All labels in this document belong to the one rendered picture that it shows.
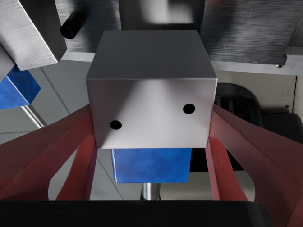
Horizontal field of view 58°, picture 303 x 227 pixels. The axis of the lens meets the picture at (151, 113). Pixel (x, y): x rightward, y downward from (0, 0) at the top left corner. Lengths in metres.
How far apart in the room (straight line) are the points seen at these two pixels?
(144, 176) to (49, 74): 1.37
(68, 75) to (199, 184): 1.07
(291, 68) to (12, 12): 0.27
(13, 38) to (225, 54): 0.18
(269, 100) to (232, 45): 0.87
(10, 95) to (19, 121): 1.58
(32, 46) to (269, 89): 0.86
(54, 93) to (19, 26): 1.32
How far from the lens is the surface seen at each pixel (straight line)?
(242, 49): 0.20
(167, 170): 0.15
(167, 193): 0.54
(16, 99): 0.31
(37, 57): 0.28
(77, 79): 1.45
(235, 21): 0.19
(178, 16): 0.21
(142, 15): 0.21
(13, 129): 1.98
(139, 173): 0.15
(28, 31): 0.27
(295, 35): 0.23
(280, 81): 1.01
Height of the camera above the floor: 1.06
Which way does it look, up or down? 45 degrees down
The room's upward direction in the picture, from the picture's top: 169 degrees counter-clockwise
